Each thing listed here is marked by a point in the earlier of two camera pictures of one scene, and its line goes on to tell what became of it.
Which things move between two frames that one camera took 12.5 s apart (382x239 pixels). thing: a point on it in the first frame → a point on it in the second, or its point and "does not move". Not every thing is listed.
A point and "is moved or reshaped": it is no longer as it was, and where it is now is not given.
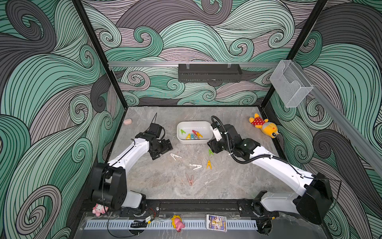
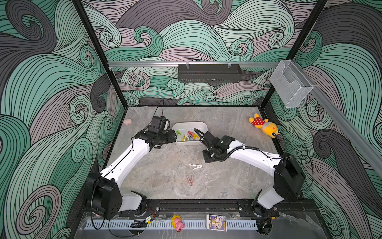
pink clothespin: [190, 181] does not move
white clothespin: [198, 166] does not move
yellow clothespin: [199, 135] is moved or reshaped
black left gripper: [166, 147] → [171, 138]
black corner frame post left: [83, 11] does not move
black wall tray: [209, 72] does not move
